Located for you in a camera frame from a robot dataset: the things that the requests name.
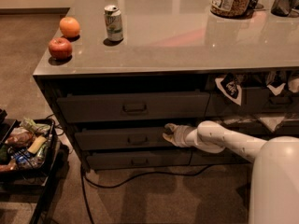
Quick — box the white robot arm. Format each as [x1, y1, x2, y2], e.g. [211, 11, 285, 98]
[163, 120, 299, 224]

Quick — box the red apple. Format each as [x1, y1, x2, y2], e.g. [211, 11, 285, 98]
[49, 37, 72, 60]

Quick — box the black tray of snacks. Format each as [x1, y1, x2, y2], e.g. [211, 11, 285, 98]
[0, 109, 57, 181]

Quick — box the orange fruit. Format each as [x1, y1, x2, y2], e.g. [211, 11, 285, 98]
[59, 17, 80, 38]

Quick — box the grey middle left drawer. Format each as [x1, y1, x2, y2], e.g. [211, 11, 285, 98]
[75, 127, 172, 150]

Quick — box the white paper in drawer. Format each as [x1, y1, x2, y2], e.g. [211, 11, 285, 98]
[221, 113, 286, 133]

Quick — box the black white snack bag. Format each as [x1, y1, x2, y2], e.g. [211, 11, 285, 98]
[215, 73, 242, 105]

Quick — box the green white soda can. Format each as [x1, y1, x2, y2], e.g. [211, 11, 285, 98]
[104, 5, 123, 42]

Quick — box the grey top right drawer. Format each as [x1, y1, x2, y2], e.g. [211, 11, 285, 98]
[206, 87, 299, 117]

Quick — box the grey cabinet with countertop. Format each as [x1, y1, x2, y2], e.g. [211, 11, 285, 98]
[34, 0, 299, 170]

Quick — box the grey top left drawer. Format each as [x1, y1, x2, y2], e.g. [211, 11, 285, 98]
[57, 91, 209, 123]

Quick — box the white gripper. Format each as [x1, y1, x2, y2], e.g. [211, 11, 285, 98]
[163, 123, 197, 147]

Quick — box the grey bottom right drawer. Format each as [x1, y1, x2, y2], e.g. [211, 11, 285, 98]
[190, 149, 248, 165]

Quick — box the dark glass container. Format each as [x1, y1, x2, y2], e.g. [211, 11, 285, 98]
[271, 0, 299, 17]

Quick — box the grey bottom left drawer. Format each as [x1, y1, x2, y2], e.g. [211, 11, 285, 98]
[86, 149, 192, 170]

